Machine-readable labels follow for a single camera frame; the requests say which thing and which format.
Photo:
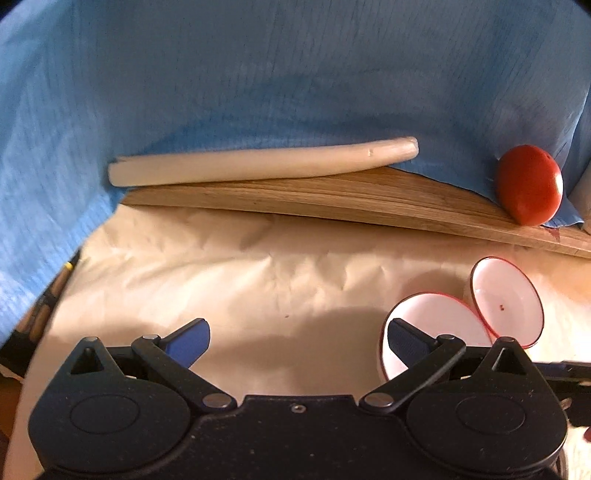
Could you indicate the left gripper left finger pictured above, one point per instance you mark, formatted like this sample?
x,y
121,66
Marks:
x,y
168,360

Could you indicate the wooden shelf board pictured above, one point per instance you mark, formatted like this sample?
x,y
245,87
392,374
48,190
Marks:
x,y
383,196

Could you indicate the black plastic crate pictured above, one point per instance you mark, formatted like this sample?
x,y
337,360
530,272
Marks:
x,y
17,352

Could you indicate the red tomato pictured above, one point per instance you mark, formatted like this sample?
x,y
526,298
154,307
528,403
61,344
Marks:
x,y
529,185

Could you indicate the blue garment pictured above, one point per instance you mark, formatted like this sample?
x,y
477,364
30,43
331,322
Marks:
x,y
83,82

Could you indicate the cream rolling pin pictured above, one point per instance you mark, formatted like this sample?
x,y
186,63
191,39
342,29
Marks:
x,y
259,164

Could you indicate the cream paper table cover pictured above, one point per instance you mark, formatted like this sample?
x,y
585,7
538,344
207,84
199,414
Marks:
x,y
296,305

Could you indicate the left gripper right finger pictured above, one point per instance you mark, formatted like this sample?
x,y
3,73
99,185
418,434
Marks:
x,y
428,360

